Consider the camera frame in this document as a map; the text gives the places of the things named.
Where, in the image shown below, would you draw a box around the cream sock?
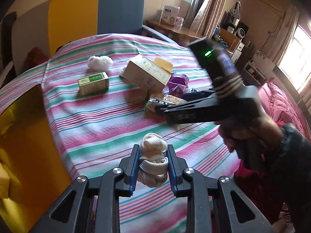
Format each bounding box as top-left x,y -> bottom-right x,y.
138,133 -> 169,188

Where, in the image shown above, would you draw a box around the dark sleeved forearm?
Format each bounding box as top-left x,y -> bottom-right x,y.
234,124 -> 310,232

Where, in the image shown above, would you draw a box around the person right hand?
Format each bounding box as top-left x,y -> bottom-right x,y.
214,114 -> 283,154

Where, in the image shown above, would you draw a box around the pink blanket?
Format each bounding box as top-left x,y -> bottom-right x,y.
234,80 -> 310,223

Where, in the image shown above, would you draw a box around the purple snack packet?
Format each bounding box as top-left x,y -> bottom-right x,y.
168,83 -> 188,98
168,72 -> 189,85

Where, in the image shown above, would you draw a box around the maroon gift box gold lining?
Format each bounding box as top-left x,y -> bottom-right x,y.
1,85 -> 71,232

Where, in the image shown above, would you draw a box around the small yellow sponge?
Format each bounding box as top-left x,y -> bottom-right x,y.
154,57 -> 173,74

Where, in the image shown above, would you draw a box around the biscuit pack green edges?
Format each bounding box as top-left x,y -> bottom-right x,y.
144,93 -> 187,112

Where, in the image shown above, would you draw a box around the wooden desk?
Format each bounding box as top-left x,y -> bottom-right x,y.
146,20 -> 203,47

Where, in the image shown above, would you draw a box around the cream medicine box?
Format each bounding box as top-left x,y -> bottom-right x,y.
122,54 -> 171,93

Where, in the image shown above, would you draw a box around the pink small box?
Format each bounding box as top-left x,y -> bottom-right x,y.
174,16 -> 184,27

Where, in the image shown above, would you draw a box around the beige curtain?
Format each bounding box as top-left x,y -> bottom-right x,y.
183,0 -> 226,38

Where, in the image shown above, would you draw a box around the white cardboard box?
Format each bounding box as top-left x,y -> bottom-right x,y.
159,5 -> 180,26

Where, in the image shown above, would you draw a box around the striped bed sheet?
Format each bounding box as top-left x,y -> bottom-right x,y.
0,33 -> 242,233

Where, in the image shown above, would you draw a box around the small green box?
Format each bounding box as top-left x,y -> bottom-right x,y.
78,72 -> 109,95

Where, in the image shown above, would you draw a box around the white rolled sock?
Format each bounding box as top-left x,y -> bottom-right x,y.
87,56 -> 113,72

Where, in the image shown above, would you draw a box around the blue yellow grey headboard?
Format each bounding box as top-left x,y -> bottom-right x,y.
1,0 -> 144,75

